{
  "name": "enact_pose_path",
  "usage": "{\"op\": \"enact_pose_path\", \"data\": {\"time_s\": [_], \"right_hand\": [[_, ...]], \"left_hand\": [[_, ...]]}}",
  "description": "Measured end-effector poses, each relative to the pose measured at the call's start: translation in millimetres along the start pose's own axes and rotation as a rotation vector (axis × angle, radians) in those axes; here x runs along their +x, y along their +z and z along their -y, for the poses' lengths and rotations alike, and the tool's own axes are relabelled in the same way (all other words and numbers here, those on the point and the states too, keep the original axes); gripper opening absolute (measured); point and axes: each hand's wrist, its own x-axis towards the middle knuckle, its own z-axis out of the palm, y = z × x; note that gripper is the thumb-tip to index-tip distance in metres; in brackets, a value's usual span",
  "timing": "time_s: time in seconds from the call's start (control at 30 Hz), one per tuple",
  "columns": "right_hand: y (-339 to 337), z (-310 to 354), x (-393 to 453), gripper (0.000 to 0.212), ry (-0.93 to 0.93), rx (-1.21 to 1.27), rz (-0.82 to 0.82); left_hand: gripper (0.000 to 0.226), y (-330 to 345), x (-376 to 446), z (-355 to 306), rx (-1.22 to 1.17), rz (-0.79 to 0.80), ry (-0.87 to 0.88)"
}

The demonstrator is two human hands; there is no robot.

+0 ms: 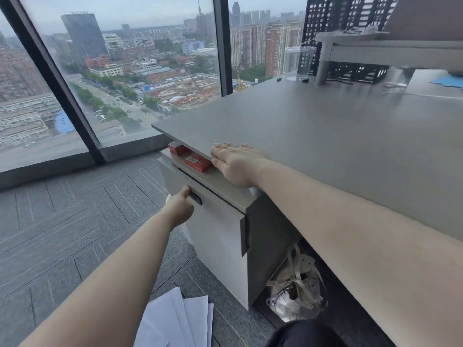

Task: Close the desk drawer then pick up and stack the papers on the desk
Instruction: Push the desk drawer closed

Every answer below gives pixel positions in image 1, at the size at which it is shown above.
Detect person's left hand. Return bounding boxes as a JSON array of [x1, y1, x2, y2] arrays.
[[164, 185, 196, 229]]

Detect person's right hand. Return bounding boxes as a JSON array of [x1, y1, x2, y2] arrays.
[[210, 142, 272, 188]]

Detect white cabinet drawer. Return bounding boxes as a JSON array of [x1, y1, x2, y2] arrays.
[[158, 148, 258, 258]]

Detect person's right forearm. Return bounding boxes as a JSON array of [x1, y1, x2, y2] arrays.
[[250, 159, 463, 347]]

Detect person's left forearm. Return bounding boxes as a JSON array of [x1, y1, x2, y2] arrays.
[[18, 205, 175, 347]]

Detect long red box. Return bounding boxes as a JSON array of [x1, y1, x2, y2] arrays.
[[185, 155, 213, 173]]

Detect small red box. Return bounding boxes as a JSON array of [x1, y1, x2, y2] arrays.
[[167, 140, 189, 156]]

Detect grey white under-desk cabinet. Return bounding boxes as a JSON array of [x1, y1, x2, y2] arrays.
[[180, 187, 305, 311]]

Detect clear plastic cup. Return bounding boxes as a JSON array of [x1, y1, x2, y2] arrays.
[[284, 45, 317, 83]]

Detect white paper sheet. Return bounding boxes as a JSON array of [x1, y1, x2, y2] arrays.
[[133, 314, 170, 347], [183, 295, 210, 347], [207, 303, 215, 347], [146, 287, 193, 347]]

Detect clear plastic bag with ribbon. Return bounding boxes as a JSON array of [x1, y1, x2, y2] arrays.
[[266, 244, 328, 323]]

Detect black perforated crate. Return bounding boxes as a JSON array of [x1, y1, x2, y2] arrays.
[[297, 0, 403, 84]]

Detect grey desk riser shelf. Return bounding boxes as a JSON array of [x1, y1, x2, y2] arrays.
[[314, 30, 463, 86]]

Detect clear plastic lid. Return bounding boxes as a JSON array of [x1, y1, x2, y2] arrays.
[[383, 67, 411, 88]]

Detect person's dark trousers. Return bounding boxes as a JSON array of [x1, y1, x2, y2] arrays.
[[267, 319, 348, 347]]

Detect blue paper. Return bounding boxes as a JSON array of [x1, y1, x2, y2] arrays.
[[429, 73, 463, 89]]

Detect brown board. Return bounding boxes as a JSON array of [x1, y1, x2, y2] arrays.
[[381, 0, 463, 41]]

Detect dark window frame post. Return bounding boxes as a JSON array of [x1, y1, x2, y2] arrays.
[[0, 0, 106, 164], [212, 0, 233, 97]]

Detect white cable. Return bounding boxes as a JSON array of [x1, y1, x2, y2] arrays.
[[382, 90, 463, 102]]

